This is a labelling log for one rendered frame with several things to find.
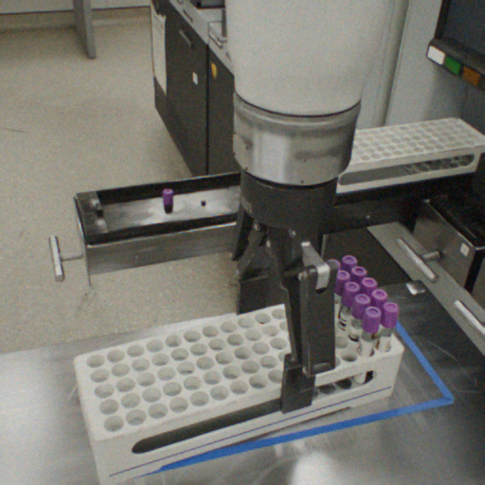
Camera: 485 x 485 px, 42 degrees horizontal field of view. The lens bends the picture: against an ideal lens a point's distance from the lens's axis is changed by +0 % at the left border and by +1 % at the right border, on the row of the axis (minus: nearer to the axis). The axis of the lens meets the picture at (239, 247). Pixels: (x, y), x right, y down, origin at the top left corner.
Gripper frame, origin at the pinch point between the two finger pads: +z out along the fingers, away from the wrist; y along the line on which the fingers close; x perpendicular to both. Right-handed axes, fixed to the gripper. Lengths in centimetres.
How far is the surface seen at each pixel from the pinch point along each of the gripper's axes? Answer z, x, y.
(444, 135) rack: 1, 47, -35
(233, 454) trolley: 5.5, -6.2, 5.9
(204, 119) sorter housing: 47, 45, -145
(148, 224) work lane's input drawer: 5.8, -3.5, -32.8
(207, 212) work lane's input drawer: 7.2, 6.0, -34.9
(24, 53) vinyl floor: 87, 4, -342
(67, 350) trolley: 5.6, -17.9, -12.3
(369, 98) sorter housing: 5, 49, -60
